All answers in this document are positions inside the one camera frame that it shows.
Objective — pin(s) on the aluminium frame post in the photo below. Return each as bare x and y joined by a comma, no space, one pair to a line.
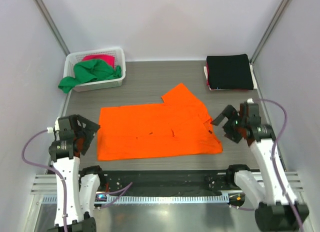
270,28
52,26

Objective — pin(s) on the aluminium front rail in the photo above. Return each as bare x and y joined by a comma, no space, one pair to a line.
47,184

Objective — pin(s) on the right aluminium frame post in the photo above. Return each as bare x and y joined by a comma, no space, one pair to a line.
270,28

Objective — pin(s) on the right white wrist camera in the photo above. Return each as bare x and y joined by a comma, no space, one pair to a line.
250,100

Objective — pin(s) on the orange t shirt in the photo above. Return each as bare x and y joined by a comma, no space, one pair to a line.
179,125

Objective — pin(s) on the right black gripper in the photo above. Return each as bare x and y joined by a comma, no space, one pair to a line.
227,112

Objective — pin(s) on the folded white t shirt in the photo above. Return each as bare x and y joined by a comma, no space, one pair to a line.
255,84

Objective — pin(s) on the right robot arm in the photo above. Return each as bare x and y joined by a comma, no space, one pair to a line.
276,206

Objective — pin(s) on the white plastic basket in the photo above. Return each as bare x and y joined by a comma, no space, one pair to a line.
119,60

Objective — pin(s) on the left aluminium frame post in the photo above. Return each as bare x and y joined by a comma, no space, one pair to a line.
52,26

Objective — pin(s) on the folded pink t shirt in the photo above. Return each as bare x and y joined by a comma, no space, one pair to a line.
206,71

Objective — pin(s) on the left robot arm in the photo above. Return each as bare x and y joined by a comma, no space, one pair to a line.
76,190

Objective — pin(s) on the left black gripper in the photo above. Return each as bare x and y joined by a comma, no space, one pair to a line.
90,128

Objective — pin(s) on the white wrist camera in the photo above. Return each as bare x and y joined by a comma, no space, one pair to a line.
55,128
250,100

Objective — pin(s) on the green t shirt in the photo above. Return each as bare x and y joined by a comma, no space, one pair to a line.
94,70

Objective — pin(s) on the pink t shirt in basket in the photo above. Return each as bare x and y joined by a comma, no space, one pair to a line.
110,60

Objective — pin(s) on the white slotted cable duct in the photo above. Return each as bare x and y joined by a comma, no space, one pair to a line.
224,198

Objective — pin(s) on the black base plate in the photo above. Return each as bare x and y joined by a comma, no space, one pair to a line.
168,183

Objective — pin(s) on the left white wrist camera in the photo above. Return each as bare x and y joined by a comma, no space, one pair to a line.
55,128

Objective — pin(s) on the folded black t shirt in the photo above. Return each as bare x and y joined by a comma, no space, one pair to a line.
229,72

